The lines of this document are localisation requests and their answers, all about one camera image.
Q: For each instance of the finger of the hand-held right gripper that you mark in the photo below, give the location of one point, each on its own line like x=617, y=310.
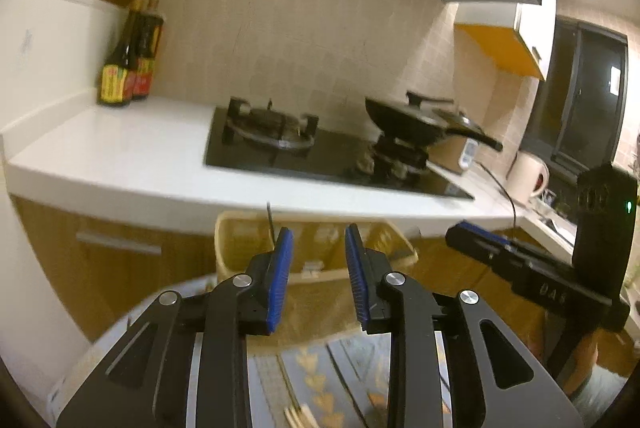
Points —
x=475, y=238

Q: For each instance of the wooden base cabinet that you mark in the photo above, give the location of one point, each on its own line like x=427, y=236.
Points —
x=100, y=278

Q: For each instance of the brown cardboard box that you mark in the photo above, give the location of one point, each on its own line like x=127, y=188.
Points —
x=447, y=156

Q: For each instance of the black glass gas stove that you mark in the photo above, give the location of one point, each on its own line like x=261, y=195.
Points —
x=325, y=158

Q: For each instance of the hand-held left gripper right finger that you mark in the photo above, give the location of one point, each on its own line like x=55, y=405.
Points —
x=356, y=280

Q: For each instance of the white electric kettle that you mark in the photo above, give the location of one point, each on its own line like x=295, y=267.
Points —
x=525, y=178

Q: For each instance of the dark window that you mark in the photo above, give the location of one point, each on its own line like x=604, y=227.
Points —
x=580, y=93

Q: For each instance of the black wok lid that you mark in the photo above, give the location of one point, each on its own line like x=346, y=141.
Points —
x=457, y=118

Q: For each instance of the white and orange wall cabinet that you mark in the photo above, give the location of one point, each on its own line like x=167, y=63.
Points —
x=510, y=43

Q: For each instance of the black wok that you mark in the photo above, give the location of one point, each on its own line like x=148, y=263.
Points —
x=405, y=123

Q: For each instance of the wooden utensils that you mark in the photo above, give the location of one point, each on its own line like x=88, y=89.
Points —
x=300, y=415

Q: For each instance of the black burner grate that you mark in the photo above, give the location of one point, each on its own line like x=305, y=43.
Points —
x=400, y=161
x=270, y=128

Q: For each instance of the small white device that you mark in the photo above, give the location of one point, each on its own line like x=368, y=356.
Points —
x=469, y=153

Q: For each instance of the woven beige basket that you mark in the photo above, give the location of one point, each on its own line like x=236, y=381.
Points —
x=320, y=303

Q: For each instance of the dark soy sauce bottle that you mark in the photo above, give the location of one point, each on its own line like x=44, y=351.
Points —
x=119, y=73
x=146, y=58

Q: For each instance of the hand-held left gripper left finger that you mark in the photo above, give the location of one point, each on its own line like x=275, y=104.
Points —
x=279, y=280

